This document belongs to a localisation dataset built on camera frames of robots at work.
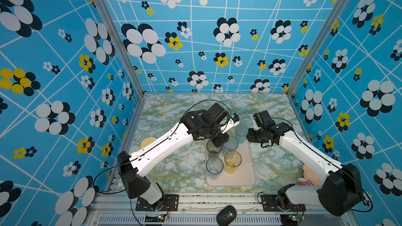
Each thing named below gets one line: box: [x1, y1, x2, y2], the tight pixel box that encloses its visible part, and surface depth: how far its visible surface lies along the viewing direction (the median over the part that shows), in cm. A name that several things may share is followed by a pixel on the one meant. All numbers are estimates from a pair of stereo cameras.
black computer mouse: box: [216, 205, 238, 226], surface depth 70 cm
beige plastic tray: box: [206, 139, 257, 187], surface depth 83 cm
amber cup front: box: [224, 150, 242, 175], surface depth 77 cm
